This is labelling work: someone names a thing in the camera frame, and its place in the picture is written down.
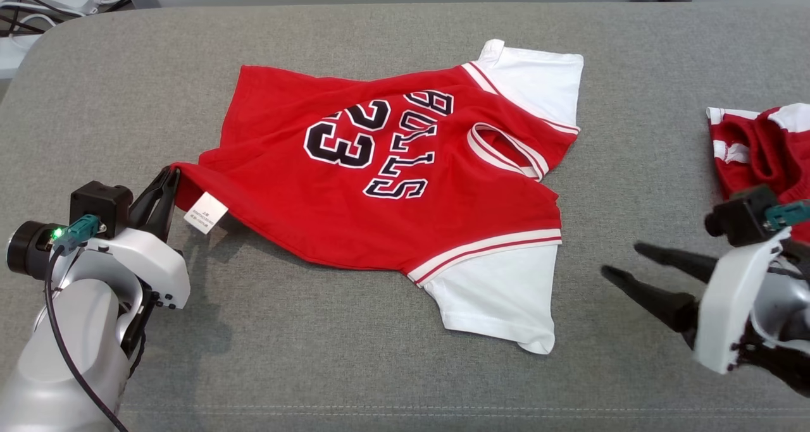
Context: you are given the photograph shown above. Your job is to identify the black left arm cable teal plug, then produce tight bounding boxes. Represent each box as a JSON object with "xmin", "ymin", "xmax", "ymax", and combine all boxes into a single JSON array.
[{"xmin": 44, "ymin": 215, "xmax": 130, "ymax": 432}]

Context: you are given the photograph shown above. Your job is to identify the red white Bulls 23 jersey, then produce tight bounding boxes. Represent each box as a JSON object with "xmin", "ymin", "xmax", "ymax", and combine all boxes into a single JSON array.
[{"xmin": 171, "ymin": 39, "xmax": 584, "ymax": 355}]

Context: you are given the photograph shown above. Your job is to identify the red shorts with white stripes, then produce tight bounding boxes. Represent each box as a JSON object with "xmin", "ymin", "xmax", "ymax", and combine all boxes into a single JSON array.
[{"xmin": 707, "ymin": 103, "xmax": 810, "ymax": 243}]

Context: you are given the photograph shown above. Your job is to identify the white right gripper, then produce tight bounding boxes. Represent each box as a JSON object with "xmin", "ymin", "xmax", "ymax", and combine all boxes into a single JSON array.
[{"xmin": 601, "ymin": 226, "xmax": 792, "ymax": 374}]

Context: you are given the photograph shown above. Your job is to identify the white power strips with cables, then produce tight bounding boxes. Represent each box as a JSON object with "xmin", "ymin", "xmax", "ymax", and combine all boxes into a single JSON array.
[{"xmin": 0, "ymin": 0, "xmax": 130, "ymax": 37}]

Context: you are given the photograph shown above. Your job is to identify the right arm cable teal plug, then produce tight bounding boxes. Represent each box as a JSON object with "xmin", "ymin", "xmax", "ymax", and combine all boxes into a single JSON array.
[{"xmin": 764, "ymin": 199, "xmax": 810, "ymax": 231}]

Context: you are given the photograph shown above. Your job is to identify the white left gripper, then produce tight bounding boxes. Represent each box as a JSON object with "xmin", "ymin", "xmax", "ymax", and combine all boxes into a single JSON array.
[{"xmin": 82, "ymin": 166, "xmax": 190, "ymax": 311}]

